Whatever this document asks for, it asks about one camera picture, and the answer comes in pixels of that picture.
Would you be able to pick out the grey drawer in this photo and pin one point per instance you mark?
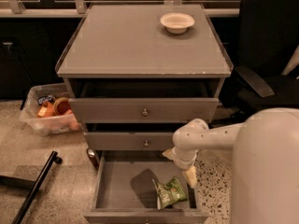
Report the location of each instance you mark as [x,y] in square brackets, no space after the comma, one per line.
[125,192]
[142,100]
[131,136]

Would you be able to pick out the grey top drawer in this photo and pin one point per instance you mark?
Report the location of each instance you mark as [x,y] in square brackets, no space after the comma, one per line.
[142,100]

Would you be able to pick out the orange terracotta pot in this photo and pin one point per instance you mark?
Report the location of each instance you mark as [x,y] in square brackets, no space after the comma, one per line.
[61,106]

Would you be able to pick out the grey middle drawer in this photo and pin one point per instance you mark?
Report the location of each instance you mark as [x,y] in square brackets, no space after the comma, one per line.
[131,136]

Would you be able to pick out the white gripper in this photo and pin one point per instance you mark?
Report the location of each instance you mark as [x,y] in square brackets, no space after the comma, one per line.
[184,162]

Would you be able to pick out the green jalapeno chip bag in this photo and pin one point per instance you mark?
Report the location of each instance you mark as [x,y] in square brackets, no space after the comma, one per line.
[170,193]

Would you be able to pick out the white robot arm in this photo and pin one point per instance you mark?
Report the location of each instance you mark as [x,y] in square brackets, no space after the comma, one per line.
[265,166]

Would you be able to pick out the dark snack packet in bin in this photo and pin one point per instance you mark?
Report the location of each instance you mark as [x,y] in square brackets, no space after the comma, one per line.
[47,98]

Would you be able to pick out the grey bottom drawer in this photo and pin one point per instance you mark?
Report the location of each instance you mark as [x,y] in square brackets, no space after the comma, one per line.
[125,192]

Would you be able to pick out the grey drawer cabinet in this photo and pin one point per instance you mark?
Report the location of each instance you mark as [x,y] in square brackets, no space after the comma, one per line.
[128,41]

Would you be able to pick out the orange item in bin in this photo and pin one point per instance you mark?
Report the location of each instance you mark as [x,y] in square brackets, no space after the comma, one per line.
[46,110]

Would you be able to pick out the black office chair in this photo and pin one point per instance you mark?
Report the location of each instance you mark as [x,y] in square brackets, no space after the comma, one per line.
[265,74]

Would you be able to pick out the white paper bowl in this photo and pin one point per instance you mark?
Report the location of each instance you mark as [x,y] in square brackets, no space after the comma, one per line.
[177,23]

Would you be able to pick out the clear plastic storage bin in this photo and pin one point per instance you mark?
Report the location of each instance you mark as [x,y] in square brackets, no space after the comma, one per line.
[51,125]

